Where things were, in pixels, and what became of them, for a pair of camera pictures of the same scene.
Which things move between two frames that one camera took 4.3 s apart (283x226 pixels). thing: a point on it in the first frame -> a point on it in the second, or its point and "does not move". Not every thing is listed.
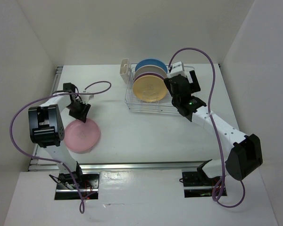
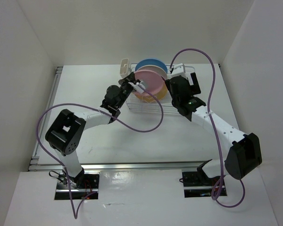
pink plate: (81, 137) -> (150, 80)
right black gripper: (195, 86) does not move
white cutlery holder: (125, 69) does not move
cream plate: (150, 68) does not move
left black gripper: (81, 115) -> (130, 78)
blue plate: (151, 61) does not move
